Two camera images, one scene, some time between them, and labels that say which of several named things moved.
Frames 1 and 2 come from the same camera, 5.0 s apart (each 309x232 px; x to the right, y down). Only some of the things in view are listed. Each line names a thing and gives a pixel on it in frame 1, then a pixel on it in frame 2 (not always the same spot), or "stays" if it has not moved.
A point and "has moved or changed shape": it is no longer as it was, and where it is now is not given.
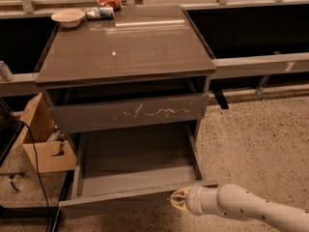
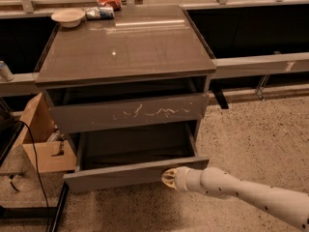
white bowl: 69,17 stays
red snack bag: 112,1 stays
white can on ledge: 6,74 stays
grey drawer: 132,167 has moved or changed shape
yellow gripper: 192,199 to 182,178
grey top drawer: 79,116 stays
